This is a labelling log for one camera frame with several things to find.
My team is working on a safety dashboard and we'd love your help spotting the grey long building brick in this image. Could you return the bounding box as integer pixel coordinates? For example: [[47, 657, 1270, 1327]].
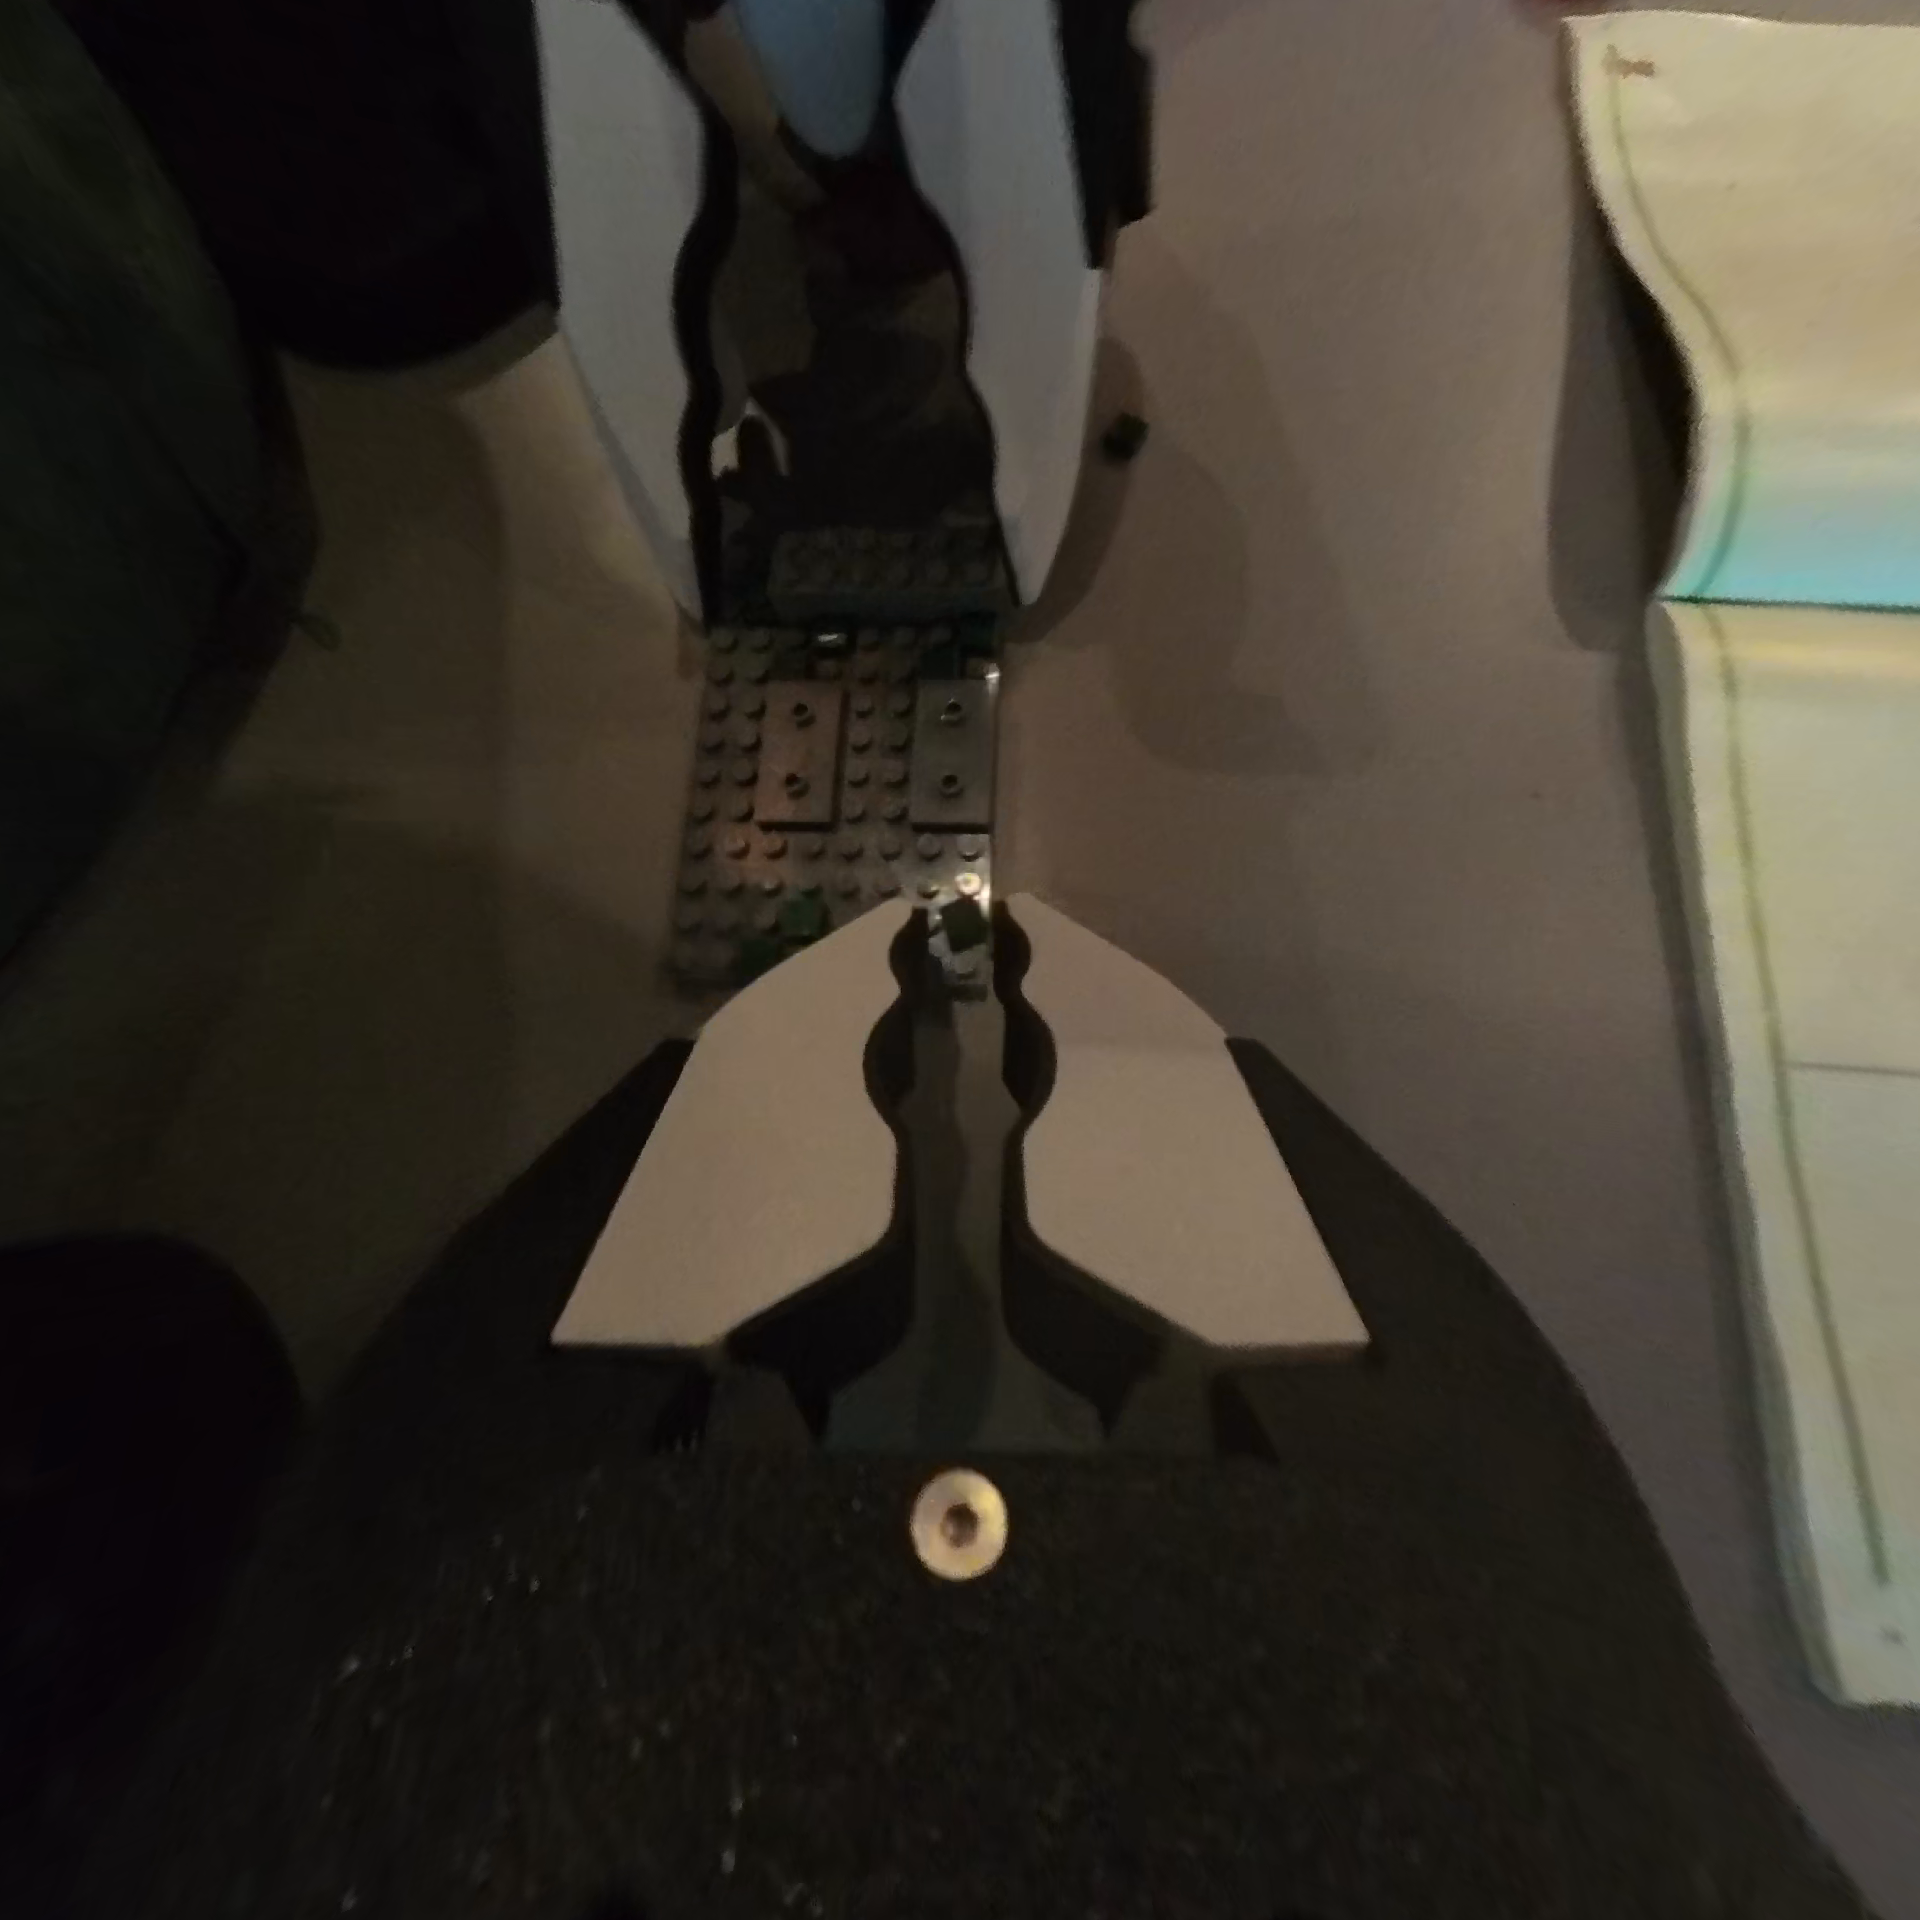
[[762, 527, 1010, 620]]

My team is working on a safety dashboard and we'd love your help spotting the grey studded building baseplate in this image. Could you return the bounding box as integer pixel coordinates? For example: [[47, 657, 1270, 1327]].
[[667, 517, 1010, 994]]

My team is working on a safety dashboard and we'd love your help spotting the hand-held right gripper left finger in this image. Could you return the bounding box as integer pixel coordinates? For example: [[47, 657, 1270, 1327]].
[[550, 896, 920, 1353]]

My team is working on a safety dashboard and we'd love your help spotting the person's green sweater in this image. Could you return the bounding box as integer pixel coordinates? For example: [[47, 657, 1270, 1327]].
[[0, 0, 325, 975]]

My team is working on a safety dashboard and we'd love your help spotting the open white instruction booklet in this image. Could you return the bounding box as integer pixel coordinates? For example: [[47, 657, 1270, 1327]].
[[1556, 12, 1920, 1712]]

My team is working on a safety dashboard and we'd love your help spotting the grey smooth two-hole tile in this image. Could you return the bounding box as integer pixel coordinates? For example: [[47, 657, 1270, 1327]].
[[909, 671, 1003, 829], [754, 681, 851, 831]]

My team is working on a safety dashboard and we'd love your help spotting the black honeycomb cushion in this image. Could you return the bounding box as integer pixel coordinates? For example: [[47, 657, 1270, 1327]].
[[0, 1230, 308, 1920]]

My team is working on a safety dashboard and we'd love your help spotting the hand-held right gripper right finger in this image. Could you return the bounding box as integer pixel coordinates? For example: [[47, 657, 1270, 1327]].
[[1000, 896, 1372, 1353]]

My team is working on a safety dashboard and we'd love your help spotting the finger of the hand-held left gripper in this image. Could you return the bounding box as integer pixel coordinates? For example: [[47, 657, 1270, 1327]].
[[533, 0, 751, 620], [894, 0, 1119, 607]]

